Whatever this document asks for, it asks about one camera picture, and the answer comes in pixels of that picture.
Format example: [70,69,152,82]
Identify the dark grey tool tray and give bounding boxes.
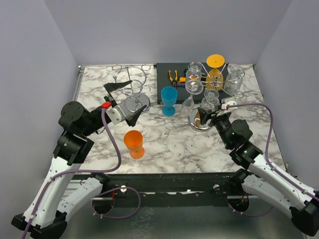
[155,63,230,105]

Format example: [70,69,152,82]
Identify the yellow handled pliers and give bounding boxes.
[168,70,178,88]

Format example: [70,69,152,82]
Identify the clear glass with reflection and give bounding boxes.
[223,65,245,99]

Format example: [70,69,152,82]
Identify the round ring chrome glass rack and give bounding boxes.
[112,65,151,114]

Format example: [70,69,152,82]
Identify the yellow plastic goblet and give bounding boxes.
[206,54,225,91]

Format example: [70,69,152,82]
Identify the blue plastic goblet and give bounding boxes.
[161,87,178,117]

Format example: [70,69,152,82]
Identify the black front mounting rail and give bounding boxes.
[82,170,287,207]

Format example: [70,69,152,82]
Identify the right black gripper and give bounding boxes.
[199,102,232,148]

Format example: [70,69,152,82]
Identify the ribbed clear wine glass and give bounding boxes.
[185,62,202,82]

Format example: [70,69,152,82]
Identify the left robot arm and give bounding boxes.
[11,80,146,239]

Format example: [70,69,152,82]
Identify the orange plastic goblet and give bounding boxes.
[124,130,145,159]

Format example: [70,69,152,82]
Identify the scroll arm chrome glass rack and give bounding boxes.
[199,60,245,112]

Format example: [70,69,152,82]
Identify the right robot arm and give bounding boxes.
[198,106,319,237]

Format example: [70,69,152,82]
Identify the aluminium extrusion frame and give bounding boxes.
[27,66,84,239]

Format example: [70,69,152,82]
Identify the orange utility knife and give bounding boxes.
[177,77,186,84]

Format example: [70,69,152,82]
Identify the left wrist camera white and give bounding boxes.
[101,102,131,125]

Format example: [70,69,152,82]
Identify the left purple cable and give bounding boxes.
[21,109,141,239]

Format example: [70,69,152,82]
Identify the clear stemmed glass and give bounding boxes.
[181,79,204,116]

